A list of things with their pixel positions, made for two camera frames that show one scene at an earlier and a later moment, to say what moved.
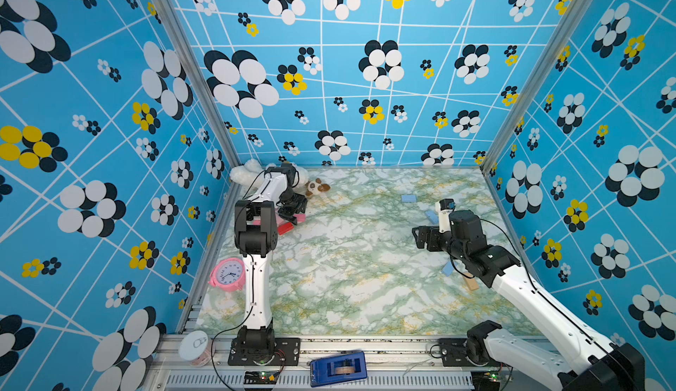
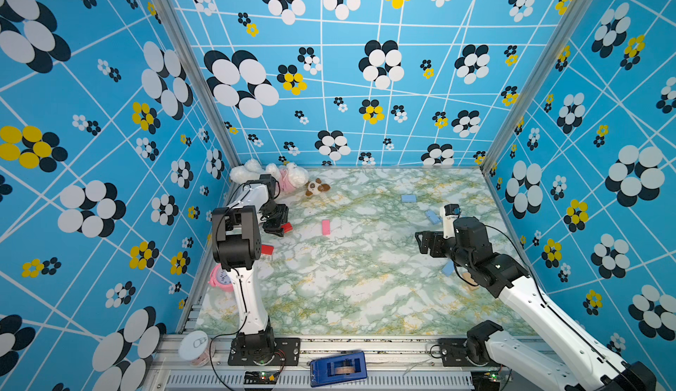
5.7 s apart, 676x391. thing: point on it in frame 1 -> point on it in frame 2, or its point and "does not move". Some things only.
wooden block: [472, 283] does not move
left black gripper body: [291, 203] -> [275, 216]
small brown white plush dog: [316, 187] does not move
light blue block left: [432, 216] does not move
